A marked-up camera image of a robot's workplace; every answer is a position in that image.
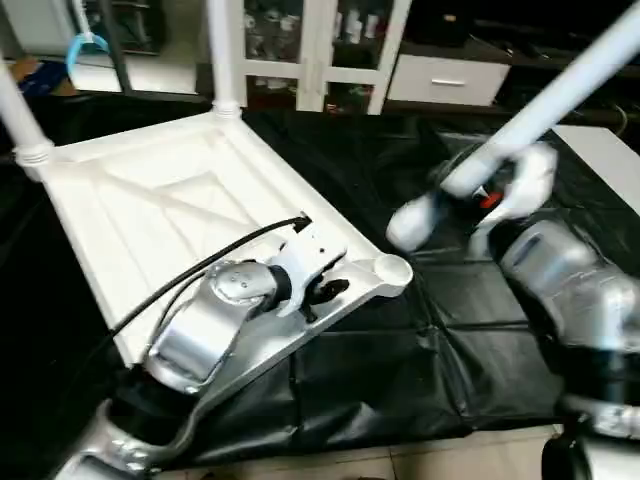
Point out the white plastic table top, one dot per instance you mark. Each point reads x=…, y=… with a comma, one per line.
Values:
x=150, y=210

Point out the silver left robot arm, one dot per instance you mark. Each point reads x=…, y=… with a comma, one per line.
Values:
x=215, y=320

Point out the black work mat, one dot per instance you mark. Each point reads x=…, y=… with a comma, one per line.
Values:
x=380, y=380

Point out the white drawer unit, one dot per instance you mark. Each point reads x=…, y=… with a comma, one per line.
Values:
x=445, y=80

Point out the white flat board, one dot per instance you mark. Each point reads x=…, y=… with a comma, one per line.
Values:
x=600, y=160

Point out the white glass-door cabinet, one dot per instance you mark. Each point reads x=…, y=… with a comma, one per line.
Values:
x=315, y=50

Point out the black metal pole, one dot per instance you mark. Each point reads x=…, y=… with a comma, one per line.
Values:
x=118, y=45

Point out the blue plastic tool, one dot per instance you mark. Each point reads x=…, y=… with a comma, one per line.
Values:
x=85, y=42

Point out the brown cardboard box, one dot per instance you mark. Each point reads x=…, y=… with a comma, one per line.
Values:
x=45, y=78

